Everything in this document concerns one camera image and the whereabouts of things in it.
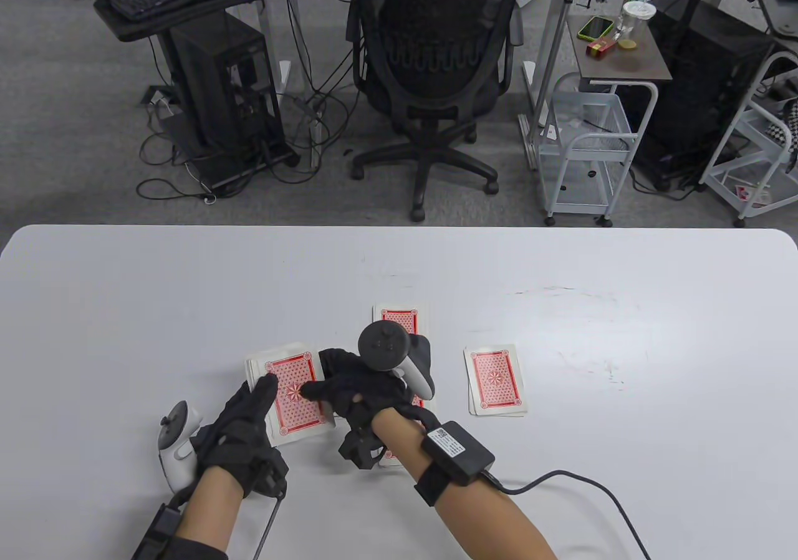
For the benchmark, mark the person's right hand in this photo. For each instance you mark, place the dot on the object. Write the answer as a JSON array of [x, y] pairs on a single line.
[[361, 391]]

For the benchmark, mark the person's left hand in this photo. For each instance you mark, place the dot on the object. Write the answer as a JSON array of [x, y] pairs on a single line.
[[234, 440]]

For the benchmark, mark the deck of red-backed cards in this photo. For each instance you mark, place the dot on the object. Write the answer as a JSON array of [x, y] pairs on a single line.
[[293, 366]]

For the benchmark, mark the person's right forearm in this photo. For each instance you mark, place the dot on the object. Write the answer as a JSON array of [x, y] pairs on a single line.
[[480, 522]]

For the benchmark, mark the black left forearm sensor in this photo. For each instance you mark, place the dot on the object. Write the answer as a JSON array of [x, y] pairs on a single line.
[[161, 534]]

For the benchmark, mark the person's left forearm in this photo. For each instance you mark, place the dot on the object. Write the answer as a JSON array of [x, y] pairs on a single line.
[[212, 507]]

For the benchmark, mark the red white card pack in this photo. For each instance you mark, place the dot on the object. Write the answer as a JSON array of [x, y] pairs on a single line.
[[751, 195]]

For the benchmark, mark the black white right hand controller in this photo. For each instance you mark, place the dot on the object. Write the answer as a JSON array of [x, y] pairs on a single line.
[[381, 345]]

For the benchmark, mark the white left hand controller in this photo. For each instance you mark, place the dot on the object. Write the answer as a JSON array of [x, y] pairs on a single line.
[[176, 468]]

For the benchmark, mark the black wrist sensor box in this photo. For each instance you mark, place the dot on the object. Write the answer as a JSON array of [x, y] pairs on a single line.
[[458, 454]]

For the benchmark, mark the black stand base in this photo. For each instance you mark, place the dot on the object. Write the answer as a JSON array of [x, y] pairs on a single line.
[[249, 170]]

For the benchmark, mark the black mesh office chair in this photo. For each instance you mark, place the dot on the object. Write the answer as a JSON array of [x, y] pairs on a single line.
[[436, 117]]

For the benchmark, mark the white metal cart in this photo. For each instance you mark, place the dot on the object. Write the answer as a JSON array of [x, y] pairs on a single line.
[[726, 195], [601, 156]]

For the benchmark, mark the black computer tower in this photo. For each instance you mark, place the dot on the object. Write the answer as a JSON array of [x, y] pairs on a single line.
[[218, 80], [698, 86]]

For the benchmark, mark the white desk leg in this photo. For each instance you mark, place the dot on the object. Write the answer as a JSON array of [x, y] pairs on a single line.
[[268, 42]]

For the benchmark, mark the small red box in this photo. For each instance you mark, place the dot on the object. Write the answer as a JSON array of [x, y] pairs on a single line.
[[600, 48]]

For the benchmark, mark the green-edged smartphone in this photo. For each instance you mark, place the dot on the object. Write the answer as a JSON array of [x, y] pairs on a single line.
[[595, 27]]

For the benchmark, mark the brown side table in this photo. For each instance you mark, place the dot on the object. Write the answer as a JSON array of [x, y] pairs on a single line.
[[648, 64]]

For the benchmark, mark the clear lidded jar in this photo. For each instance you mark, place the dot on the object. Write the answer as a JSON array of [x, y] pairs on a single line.
[[636, 24]]

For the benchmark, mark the black white checkered board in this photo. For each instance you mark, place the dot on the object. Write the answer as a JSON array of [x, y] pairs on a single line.
[[787, 126]]

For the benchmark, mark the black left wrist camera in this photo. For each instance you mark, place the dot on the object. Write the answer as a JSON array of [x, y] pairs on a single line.
[[268, 474]]

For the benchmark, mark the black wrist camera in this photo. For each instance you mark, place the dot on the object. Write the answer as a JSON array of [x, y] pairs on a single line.
[[361, 451], [268, 474]]

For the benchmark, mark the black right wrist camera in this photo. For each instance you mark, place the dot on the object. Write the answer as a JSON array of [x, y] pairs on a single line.
[[361, 451]]

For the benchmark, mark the aluminium frame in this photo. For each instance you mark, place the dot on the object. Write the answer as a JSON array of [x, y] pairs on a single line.
[[557, 42]]

